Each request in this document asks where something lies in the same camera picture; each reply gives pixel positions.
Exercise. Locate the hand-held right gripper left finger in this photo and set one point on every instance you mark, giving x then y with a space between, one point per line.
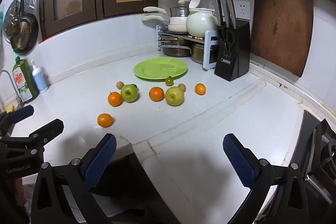
101 158

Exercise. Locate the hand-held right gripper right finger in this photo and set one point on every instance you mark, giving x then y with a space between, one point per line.
239 161

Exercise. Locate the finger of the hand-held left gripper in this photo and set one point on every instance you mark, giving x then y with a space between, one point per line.
22 112
48 129

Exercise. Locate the orange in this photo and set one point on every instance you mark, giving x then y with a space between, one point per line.
200 89
105 120
156 94
114 98

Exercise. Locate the green apple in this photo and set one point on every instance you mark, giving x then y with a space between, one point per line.
129 93

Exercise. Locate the yellow-green apple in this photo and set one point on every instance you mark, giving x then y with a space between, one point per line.
174 96

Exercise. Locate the small brown fruit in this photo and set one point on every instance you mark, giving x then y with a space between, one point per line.
182 87
119 85

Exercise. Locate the green plate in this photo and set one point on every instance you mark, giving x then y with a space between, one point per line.
157 69

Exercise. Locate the person's left hand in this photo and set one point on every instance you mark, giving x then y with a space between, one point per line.
19 191

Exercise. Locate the yellow sponge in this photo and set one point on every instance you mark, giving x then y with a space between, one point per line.
10 108

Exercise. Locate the green dish soap bottle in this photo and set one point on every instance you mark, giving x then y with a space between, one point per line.
25 82

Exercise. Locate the steel faucet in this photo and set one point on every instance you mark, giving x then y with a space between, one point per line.
13 82

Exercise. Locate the white pump bottle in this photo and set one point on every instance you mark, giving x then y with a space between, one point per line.
39 79

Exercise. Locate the gas stove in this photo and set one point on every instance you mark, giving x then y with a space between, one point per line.
320 155

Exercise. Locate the mesh strainer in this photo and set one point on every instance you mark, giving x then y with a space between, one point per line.
11 27

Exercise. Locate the small green fruit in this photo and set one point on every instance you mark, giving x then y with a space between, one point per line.
169 81

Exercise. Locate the black knife block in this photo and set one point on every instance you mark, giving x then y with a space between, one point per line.
236 56

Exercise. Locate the white and steel pot rack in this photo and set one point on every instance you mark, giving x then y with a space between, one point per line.
208 50

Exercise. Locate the black kitchen scissors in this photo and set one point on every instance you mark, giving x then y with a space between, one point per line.
227 39

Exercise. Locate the large steel pot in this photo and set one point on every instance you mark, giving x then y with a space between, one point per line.
176 52

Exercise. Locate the beaded wooden trivet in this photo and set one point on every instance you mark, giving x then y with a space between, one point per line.
194 36

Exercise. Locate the white ceramic pot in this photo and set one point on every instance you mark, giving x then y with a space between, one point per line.
200 23

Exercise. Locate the brown wooden cutting board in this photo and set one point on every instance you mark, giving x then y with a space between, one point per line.
282 22

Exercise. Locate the cream saucepan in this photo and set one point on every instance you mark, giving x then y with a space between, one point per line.
157 9
176 28

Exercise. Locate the steel pot with lid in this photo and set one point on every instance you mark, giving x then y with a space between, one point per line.
179 12

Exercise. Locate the white wall socket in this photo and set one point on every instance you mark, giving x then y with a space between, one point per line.
244 8

